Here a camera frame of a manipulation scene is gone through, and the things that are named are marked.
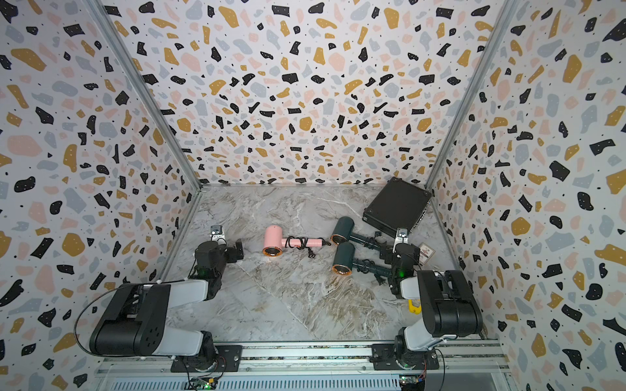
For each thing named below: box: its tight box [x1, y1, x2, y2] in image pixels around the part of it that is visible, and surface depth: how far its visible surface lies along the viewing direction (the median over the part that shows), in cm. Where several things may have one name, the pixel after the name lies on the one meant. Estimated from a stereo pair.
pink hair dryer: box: [262, 224, 327, 257], surface depth 98 cm
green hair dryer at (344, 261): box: [331, 241, 393, 276], surface depth 92 cm
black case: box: [361, 176, 433, 238], surface depth 112 cm
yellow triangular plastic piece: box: [407, 298, 423, 315], surface depth 85 cm
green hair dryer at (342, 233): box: [330, 215, 382, 249], surface depth 100 cm
